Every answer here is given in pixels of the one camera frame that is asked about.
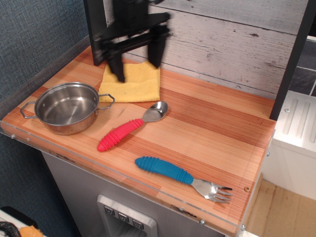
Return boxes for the red handled spoon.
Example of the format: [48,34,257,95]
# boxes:
[97,101,168,152]

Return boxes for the dark right shelf post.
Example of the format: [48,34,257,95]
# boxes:
[269,0,316,121]

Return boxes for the orange object bottom left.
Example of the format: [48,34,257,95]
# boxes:
[19,226,44,237]

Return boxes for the blue handled fork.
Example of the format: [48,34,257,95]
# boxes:
[135,157,233,203]

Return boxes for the silver toy fridge cabinet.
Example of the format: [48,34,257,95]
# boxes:
[43,153,222,237]

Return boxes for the yellow folded rag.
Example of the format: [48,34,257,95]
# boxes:
[99,61,160,103]

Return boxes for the white toy sink unit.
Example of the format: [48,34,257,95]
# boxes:
[261,91,316,199]

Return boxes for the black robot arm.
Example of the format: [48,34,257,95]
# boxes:
[93,0,170,83]

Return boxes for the silver steel pan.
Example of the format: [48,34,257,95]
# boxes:
[20,82,116,135]

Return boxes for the black cable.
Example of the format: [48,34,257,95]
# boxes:
[0,221,20,237]

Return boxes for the dark left shelf post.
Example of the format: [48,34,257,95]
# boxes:
[83,0,107,66]

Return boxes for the grey ice dispenser panel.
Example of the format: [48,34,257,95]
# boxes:
[97,195,158,237]

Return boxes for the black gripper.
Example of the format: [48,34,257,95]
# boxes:
[97,12,170,83]

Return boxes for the dark shelf post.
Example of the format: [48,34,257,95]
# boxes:
[269,0,316,121]
[83,0,107,66]

